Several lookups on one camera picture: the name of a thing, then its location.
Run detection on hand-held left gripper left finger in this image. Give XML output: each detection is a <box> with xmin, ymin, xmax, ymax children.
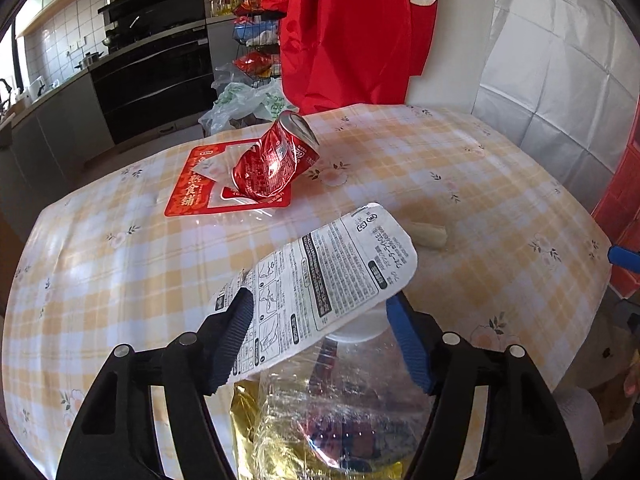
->
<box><xmin>55</xmin><ymin>287</ymin><xmax>255</xmax><ymax>480</ymax></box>

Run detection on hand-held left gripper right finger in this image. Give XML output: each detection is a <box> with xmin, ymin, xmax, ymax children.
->
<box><xmin>386</xmin><ymin>294</ymin><xmax>583</xmax><ymax>480</ymax></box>

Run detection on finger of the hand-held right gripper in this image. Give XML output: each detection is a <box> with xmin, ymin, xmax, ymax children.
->
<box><xmin>607</xmin><ymin>245</ymin><xmax>640</xmax><ymax>267</ymax></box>

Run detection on clear plastic container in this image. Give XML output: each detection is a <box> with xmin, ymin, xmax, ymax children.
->
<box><xmin>250</xmin><ymin>310</ymin><xmax>437</xmax><ymax>480</ymax></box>

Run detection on white printed film lid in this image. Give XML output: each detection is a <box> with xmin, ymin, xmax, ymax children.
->
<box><xmin>207</xmin><ymin>202</ymin><xmax>419</xmax><ymax>379</ymax></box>

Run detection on red food pouch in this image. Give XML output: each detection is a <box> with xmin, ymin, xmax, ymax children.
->
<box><xmin>164</xmin><ymin>142</ymin><xmax>294</xmax><ymax>219</ymax></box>

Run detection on crushed red drink can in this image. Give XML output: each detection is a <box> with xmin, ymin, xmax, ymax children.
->
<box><xmin>231</xmin><ymin>111</ymin><xmax>321</xmax><ymax>202</ymax></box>

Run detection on red plastic stool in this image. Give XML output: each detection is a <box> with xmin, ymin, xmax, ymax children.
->
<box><xmin>590</xmin><ymin>125</ymin><xmax>640</xmax><ymax>299</ymax></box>

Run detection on gold foil wrapper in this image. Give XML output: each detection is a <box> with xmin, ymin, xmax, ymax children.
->
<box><xmin>229</xmin><ymin>380</ymin><xmax>403</xmax><ymax>480</ymax></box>

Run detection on beige food scrap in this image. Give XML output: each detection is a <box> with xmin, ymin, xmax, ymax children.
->
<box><xmin>410</xmin><ymin>221</ymin><xmax>449</xmax><ymax>250</ymax></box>

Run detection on white green shopping bags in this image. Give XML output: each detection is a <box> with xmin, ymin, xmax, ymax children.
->
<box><xmin>200</xmin><ymin>79</ymin><xmax>301</xmax><ymax>136</ymax></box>

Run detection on black stove oven unit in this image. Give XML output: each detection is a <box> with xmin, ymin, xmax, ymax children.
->
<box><xmin>90</xmin><ymin>22</ymin><xmax>216</xmax><ymax>146</ymax></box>

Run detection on grey lower cabinets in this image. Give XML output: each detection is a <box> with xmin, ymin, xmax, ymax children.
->
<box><xmin>0</xmin><ymin>67</ymin><xmax>116</xmax><ymax>201</ymax></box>

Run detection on red snack bag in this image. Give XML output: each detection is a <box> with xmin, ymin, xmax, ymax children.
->
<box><xmin>235</xmin><ymin>52</ymin><xmax>281</xmax><ymax>79</ymax></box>

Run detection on red hanging apron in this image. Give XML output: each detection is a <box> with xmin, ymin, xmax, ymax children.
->
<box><xmin>261</xmin><ymin>0</ymin><xmax>441</xmax><ymax>116</ymax></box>

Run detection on black range hood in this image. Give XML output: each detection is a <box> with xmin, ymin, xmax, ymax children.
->
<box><xmin>97</xmin><ymin>0</ymin><xmax>206</xmax><ymax>29</ymax></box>

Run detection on white creased wall sheet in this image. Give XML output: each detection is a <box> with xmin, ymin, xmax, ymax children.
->
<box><xmin>472</xmin><ymin>0</ymin><xmax>640</xmax><ymax>172</ymax></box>

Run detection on black wire rack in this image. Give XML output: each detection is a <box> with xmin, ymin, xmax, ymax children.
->
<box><xmin>232</xmin><ymin>7</ymin><xmax>287</xmax><ymax>92</ymax></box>

